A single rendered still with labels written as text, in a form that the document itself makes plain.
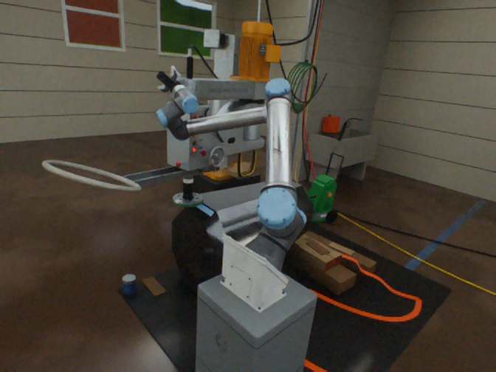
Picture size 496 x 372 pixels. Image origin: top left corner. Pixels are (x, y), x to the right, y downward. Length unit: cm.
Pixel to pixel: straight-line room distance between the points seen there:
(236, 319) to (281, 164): 65
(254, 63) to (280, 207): 154
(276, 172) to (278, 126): 23
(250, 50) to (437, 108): 489
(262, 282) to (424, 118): 598
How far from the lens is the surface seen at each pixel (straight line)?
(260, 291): 136
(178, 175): 215
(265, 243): 137
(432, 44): 704
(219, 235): 226
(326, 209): 419
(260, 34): 257
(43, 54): 799
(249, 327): 136
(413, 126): 704
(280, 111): 148
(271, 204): 123
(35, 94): 799
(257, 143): 266
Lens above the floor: 180
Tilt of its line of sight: 21 degrees down
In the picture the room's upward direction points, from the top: 5 degrees clockwise
